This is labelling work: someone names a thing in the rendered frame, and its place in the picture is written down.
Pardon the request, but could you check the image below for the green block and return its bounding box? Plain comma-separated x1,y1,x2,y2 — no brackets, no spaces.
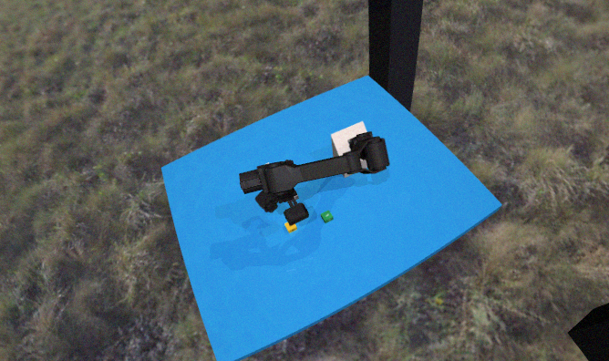
321,210,334,223

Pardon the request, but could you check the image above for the yellow block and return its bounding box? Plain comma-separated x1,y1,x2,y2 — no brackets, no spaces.
284,223,297,233

